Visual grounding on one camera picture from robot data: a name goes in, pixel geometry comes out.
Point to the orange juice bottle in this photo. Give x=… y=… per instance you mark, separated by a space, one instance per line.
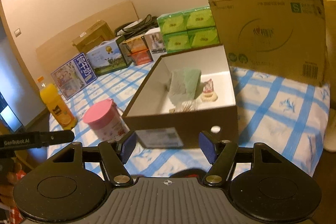
x=56 y=104

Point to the cow picture milk box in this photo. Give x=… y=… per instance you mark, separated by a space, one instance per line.
x=108 y=57

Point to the brown cardboard box behind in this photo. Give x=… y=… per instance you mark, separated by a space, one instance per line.
x=93 y=36

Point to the light green towel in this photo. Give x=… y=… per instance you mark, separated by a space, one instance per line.
x=192 y=78

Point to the large cardboard box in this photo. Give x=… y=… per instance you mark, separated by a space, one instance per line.
x=285 y=38

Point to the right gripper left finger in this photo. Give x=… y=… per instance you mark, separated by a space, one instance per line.
x=114 y=155

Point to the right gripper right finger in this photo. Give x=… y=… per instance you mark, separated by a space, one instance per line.
x=221 y=155

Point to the cotton swabs plastic bag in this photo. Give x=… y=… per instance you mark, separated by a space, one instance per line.
x=185 y=106

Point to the wooden headboard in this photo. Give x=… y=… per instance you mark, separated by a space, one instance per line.
x=59 y=49

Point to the white wall switch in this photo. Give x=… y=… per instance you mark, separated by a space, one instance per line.
x=17 y=32

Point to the blue milk carton box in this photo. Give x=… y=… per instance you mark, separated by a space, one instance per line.
x=73 y=76

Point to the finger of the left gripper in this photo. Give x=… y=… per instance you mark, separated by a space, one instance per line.
x=56 y=137

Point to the grey microfibre cloth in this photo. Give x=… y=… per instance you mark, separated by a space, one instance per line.
x=177 y=87

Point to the green tissue pack bundle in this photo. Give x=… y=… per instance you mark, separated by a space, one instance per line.
x=188 y=29

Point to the pink hello kitty canister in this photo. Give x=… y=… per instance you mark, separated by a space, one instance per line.
x=105 y=121

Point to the orange black gift box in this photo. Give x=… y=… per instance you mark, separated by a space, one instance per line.
x=138 y=50

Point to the blue checked bed sheet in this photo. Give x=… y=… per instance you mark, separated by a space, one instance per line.
x=288 y=116

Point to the brown open shoe box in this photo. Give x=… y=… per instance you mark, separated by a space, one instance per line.
x=148 y=115

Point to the white product box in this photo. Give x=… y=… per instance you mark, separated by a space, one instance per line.
x=155 y=43

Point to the black red round pad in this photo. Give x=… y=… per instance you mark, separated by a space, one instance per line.
x=192 y=172

